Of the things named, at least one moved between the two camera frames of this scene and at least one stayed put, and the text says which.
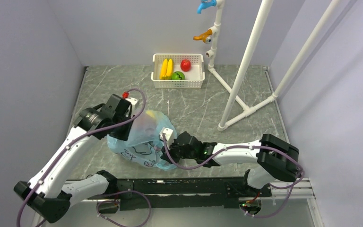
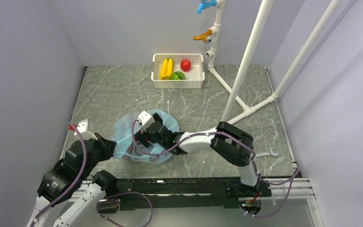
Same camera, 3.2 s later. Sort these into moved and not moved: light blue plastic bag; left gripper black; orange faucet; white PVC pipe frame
Moved: left gripper black
Not moved: orange faucet; white PVC pipe frame; light blue plastic bag
